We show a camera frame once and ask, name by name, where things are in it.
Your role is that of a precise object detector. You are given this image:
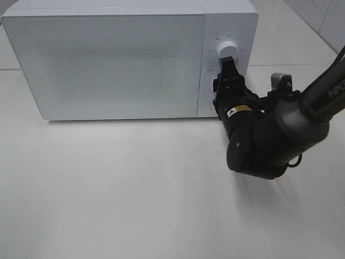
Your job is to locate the white microwave door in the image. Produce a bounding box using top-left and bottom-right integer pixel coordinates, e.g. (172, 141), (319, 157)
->
(3, 15), (204, 120)

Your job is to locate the white microwave oven body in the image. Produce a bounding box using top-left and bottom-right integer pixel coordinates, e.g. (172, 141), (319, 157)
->
(1, 1), (259, 118)

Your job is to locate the upper white power knob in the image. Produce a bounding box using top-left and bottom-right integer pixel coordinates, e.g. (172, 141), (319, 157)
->
(216, 39), (240, 60)

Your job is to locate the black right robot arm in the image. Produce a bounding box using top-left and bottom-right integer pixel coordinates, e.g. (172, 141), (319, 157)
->
(213, 51), (344, 180)

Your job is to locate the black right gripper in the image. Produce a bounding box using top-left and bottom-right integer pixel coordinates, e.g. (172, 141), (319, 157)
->
(213, 56), (259, 108)

